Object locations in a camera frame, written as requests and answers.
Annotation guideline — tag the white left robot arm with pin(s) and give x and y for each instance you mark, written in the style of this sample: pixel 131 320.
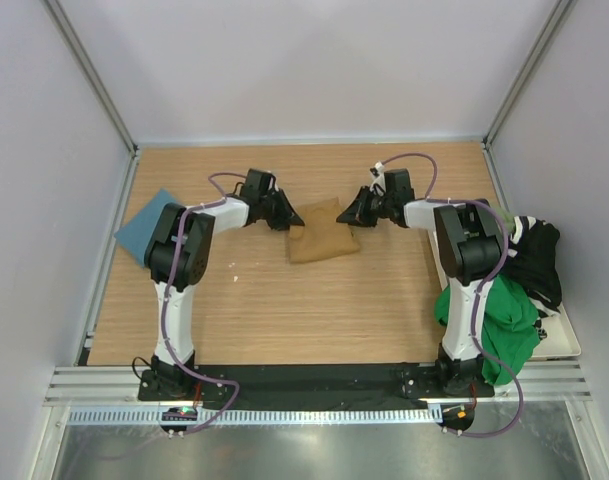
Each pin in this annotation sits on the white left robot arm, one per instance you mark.
pixel 177 258

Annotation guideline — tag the tan garment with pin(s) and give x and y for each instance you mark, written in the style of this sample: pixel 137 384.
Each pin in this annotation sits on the tan garment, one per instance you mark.
pixel 321 237

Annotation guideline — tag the olive green garment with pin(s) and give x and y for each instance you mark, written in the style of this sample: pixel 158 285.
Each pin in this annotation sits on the olive green garment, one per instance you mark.
pixel 508 220

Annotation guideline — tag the left aluminium frame post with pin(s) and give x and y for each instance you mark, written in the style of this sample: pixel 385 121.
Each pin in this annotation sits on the left aluminium frame post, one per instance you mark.
pixel 73 42

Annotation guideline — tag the white slotted cable duct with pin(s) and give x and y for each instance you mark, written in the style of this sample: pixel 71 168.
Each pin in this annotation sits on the white slotted cable duct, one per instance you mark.
pixel 182 416

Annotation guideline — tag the blue tank top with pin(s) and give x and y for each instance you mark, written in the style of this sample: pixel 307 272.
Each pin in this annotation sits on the blue tank top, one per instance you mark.
pixel 134 236

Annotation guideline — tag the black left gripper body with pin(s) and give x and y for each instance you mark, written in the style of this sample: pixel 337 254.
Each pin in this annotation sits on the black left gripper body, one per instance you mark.
pixel 261 203

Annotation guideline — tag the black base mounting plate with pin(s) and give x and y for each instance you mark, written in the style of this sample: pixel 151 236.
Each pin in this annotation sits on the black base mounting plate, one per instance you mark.
pixel 311 387

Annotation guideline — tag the aluminium frame post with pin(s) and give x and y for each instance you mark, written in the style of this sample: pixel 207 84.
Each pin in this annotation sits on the aluminium frame post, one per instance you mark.
pixel 73 42
pixel 542 43

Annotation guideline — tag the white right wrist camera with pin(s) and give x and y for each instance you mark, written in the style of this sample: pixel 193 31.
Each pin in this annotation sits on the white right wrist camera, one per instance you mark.
pixel 377 176

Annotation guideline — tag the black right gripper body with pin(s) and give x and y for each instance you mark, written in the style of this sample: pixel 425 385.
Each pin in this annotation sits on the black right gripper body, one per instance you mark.
pixel 387 201

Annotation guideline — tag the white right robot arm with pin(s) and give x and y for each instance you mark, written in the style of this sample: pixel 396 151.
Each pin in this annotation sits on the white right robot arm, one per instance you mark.
pixel 471 247

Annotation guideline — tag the black garment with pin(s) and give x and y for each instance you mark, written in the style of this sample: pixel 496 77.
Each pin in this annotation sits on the black garment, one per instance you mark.
pixel 531 263

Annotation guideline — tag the right aluminium frame post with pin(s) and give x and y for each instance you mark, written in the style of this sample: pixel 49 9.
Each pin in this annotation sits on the right aluminium frame post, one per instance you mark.
pixel 542 43

